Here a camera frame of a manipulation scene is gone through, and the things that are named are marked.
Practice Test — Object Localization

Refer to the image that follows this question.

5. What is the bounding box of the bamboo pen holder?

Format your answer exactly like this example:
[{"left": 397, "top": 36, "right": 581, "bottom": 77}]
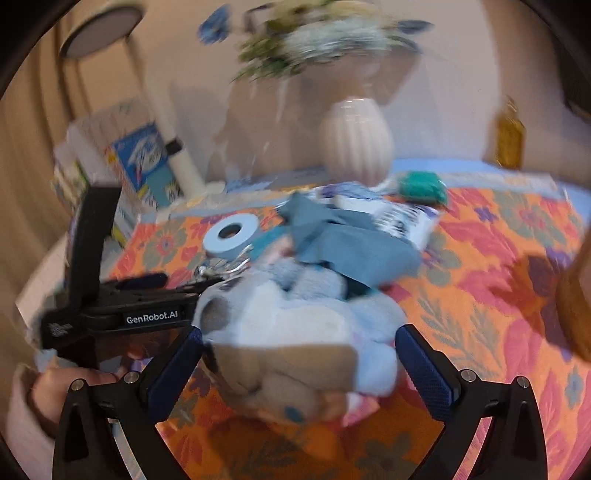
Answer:
[{"left": 555, "top": 222, "right": 591, "bottom": 363}]

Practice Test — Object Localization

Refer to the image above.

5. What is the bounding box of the beige curtain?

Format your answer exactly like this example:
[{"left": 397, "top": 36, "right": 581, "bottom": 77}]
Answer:
[{"left": 9, "top": 41, "right": 93, "bottom": 296}]

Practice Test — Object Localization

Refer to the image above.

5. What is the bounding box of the person's left hand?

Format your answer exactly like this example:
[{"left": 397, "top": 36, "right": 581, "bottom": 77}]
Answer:
[{"left": 32, "top": 367, "right": 132, "bottom": 437}]

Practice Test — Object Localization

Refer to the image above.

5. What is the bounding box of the metal keyring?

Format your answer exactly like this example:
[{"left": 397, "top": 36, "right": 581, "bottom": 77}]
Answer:
[{"left": 196, "top": 256, "right": 253, "bottom": 288}]

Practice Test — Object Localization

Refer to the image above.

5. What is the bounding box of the white desk lamp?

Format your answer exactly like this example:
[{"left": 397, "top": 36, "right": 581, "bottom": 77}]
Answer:
[{"left": 59, "top": 7, "right": 208, "bottom": 197}]

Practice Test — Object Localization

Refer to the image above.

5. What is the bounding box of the blue plush toy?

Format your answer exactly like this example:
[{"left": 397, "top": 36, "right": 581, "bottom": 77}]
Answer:
[{"left": 191, "top": 256, "right": 407, "bottom": 423}]

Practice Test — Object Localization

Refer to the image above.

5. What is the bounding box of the stack of books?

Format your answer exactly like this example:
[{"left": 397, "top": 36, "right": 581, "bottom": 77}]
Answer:
[{"left": 53, "top": 99, "right": 185, "bottom": 241}]

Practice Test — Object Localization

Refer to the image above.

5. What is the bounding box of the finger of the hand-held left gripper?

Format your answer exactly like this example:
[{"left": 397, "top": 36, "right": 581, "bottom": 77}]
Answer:
[{"left": 99, "top": 271, "right": 222, "bottom": 301}]

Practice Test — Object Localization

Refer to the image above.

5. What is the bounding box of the person's left forearm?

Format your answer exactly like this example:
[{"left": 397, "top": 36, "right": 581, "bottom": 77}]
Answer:
[{"left": 4, "top": 362, "right": 58, "bottom": 472}]

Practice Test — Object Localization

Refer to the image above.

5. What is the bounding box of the green sponge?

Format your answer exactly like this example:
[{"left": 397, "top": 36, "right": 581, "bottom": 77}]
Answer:
[{"left": 398, "top": 171, "right": 448, "bottom": 206}]

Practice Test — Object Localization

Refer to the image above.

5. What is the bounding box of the amber perfume bottle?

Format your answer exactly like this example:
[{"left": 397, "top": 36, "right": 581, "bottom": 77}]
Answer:
[{"left": 494, "top": 97, "right": 527, "bottom": 169}]

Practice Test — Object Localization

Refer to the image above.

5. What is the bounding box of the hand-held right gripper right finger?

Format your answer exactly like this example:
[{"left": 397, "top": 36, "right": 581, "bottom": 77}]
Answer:
[{"left": 396, "top": 324, "right": 550, "bottom": 480}]

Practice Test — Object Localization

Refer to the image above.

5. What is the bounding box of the floral table cloth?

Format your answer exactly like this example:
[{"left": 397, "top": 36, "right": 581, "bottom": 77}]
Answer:
[{"left": 108, "top": 173, "right": 591, "bottom": 480}]

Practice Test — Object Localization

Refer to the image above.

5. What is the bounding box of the light blue tape roll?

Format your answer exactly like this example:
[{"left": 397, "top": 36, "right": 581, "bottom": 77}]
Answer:
[{"left": 203, "top": 215, "right": 262, "bottom": 258}]

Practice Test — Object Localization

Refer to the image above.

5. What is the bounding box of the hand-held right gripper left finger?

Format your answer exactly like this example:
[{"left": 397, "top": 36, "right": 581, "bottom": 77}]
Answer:
[{"left": 52, "top": 325, "right": 204, "bottom": 480}]

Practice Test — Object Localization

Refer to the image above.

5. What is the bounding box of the white ribbed vase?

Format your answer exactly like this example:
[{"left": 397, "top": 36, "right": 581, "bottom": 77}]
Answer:
[{"left": 318, "top": 96, "right": 394, "bottom": 185}]

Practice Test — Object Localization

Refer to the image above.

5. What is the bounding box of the blue-grey cloth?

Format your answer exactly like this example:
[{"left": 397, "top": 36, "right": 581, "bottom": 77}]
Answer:
[{"left": 277, "top": 191, "right": 421, "bottom": 289}]

